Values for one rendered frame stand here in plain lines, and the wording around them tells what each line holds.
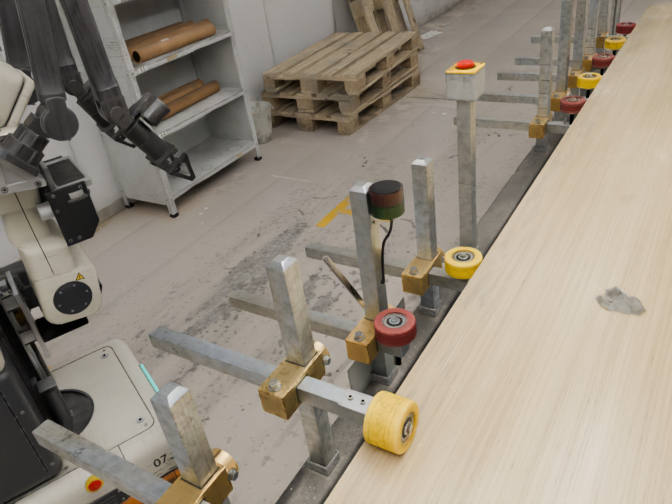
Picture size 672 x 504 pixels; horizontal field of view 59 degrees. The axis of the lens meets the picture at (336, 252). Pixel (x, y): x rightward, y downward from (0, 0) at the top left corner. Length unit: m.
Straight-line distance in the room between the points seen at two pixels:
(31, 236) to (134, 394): 0.65
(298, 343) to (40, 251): 0.99
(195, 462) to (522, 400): 0.50
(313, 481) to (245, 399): 1.23
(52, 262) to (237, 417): 0.92
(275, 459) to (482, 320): 1.18
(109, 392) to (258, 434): 0.53
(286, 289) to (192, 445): 0.25
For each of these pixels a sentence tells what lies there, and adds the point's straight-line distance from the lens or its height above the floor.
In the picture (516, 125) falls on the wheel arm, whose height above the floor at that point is 0.81.
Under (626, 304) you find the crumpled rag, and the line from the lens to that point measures 1.19.
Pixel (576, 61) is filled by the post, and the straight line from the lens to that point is 2.70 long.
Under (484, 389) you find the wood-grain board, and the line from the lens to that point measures 1.02.
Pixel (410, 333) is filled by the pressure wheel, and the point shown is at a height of 0.90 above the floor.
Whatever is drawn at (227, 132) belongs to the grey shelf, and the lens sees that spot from 4.46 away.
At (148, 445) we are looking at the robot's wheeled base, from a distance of 1.97.
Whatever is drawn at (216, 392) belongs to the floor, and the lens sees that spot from 2.44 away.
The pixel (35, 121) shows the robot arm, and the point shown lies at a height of 1.25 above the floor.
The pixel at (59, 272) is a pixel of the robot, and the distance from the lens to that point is 1.81.
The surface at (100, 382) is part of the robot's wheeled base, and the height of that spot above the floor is 0.28.
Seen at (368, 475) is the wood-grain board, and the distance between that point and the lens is 0.92.
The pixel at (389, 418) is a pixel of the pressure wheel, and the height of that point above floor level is 0.98.
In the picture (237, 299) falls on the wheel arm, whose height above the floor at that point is 0.86.
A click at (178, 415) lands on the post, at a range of 0.78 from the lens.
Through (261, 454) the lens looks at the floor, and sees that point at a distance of 2.17.
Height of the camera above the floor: 1.63
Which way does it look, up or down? 32 degrees down
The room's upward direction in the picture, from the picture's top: 9 degrees counter-clockwise
